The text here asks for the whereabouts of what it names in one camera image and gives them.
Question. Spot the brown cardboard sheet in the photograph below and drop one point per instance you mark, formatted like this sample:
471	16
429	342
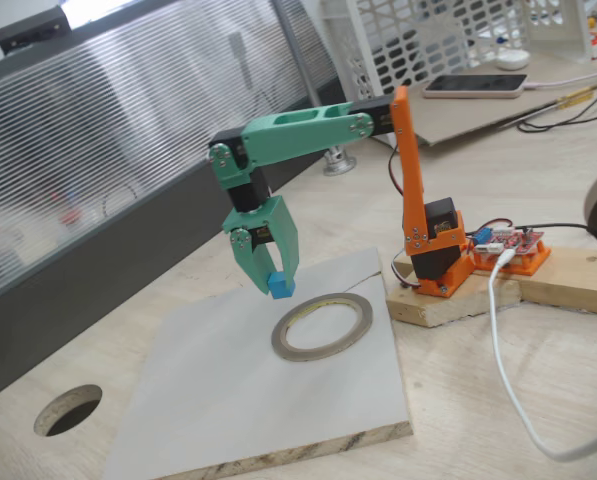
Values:
453	117

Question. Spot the red controller board orange mount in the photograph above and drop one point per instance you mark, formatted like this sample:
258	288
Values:
520	245

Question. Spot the white earbuds case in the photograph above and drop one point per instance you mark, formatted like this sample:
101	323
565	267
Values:
512	61

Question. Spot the green gripper black servo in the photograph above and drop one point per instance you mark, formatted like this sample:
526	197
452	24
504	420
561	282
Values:
276	219

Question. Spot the long knotty wooden plank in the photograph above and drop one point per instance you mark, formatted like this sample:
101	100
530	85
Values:
573	280

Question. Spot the smartphone with pink case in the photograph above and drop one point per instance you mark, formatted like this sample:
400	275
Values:
478	86

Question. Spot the white perforated plastic basket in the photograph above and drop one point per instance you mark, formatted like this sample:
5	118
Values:
580	35

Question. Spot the white laminated chipboard panel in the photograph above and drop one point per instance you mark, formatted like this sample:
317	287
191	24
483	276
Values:
203	425

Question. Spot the small blue cube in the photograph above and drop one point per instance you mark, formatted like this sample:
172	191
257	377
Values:
280	287

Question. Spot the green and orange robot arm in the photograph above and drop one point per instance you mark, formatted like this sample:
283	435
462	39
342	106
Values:
298	135

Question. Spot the ribbed translucent desk partition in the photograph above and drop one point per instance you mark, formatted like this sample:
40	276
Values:
128	125

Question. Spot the silver metal clamp foot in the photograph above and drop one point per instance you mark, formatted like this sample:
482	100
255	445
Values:
339	165

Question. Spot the short pale wooden block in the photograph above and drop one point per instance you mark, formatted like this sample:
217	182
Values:
443	307

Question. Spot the small black box device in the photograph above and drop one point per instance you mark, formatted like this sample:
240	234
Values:
28	30

